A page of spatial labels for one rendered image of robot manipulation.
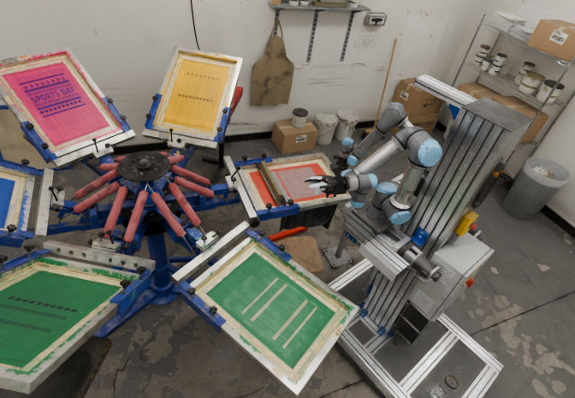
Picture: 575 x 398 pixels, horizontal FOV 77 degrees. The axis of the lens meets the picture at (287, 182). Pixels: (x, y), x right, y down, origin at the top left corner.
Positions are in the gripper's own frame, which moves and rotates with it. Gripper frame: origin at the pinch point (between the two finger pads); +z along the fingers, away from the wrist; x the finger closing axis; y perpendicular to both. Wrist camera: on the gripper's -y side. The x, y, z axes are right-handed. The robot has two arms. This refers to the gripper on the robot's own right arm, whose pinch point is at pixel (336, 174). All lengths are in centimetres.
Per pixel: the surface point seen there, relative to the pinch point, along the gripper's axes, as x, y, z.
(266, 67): 7, -194, -6
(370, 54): 155, -200, -17
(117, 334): -180, 30, 98
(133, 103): -143, -200, 33
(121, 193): -157, 15, -26
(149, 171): -141, 8, -34
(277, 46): 19, -195, -30
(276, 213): -64, 30, -1
